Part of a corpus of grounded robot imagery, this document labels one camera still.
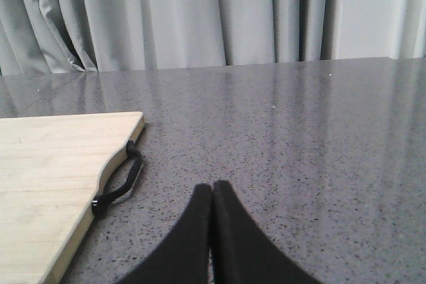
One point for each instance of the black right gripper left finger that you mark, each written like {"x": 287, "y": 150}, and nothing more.
{"x": 182, "y": 256}

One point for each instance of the grey curtain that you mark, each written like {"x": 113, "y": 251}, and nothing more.
{"x": 57, "y": 36}

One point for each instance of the light wooden cutting board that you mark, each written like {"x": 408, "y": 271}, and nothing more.
{"x": 52, "y": 168}

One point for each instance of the black cord board handle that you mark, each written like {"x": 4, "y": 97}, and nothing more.
{"x": 100, "y": 203}

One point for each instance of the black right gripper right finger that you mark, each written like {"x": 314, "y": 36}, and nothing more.
{"x": 241, "y": 252}

